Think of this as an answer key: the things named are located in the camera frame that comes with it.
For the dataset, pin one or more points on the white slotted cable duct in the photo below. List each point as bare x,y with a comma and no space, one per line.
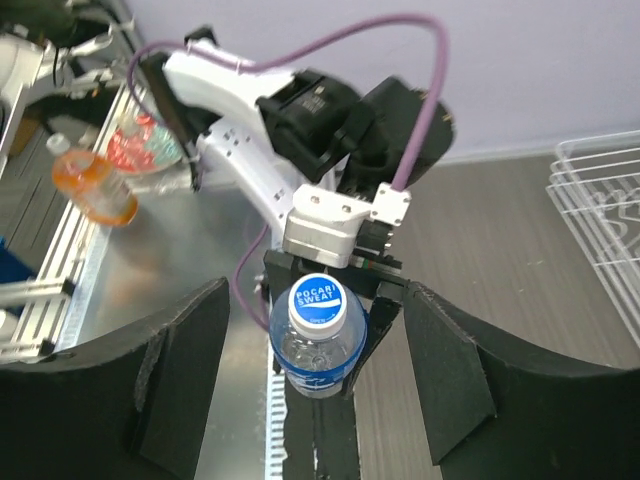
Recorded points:
275,416

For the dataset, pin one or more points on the blue label water bottle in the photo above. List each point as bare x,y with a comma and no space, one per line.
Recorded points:
317,369

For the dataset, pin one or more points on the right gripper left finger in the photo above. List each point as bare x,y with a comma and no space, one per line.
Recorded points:
131,404

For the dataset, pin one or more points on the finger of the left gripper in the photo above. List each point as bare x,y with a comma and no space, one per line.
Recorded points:
282,271

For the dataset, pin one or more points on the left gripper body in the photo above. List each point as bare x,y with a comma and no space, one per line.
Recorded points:
371,271

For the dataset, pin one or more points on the orange drink bottle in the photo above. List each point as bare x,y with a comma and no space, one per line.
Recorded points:
91,183

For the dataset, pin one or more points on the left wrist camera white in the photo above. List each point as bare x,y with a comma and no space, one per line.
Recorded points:
323,225

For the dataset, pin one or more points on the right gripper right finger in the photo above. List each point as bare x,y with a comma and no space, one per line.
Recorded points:
495,406

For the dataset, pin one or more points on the white wire dish rack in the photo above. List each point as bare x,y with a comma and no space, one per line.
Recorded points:
597,180

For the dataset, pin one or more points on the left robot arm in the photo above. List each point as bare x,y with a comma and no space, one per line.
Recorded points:
328,168

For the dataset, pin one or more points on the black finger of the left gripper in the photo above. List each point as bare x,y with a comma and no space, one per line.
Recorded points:
380,319

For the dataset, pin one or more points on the white blue bottle cap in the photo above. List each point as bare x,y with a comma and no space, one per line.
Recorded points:
317,305

